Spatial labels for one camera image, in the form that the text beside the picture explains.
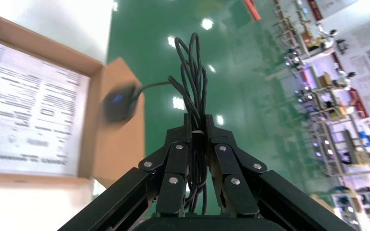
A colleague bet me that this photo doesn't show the brown cardboard box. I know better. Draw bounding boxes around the brown cardboard box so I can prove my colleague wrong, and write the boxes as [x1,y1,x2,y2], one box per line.
[0,16,145,189]

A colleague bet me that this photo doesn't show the red flat floor object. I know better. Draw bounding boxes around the red flat floor object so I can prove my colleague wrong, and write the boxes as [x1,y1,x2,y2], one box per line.
[244,0,262,22]

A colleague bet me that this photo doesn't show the white printed paper sheet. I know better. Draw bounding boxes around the white printed paper sheet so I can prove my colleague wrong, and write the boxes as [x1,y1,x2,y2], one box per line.
[0,40,92,178]

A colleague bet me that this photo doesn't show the metal storage rack row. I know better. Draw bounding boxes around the metal storage rack row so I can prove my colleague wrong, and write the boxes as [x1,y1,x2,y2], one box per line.
[273,0,370,231]

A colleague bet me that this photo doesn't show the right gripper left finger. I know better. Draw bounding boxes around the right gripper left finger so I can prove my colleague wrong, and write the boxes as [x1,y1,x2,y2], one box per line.
[57,113,194,231]

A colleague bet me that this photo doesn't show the black wired computer mouse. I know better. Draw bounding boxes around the black wired computer mouse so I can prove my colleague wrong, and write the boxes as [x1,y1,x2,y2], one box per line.
[103,32,209,216]

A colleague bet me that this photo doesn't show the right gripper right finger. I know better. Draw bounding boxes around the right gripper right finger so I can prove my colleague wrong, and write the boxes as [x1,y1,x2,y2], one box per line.
[205,114,355,231]

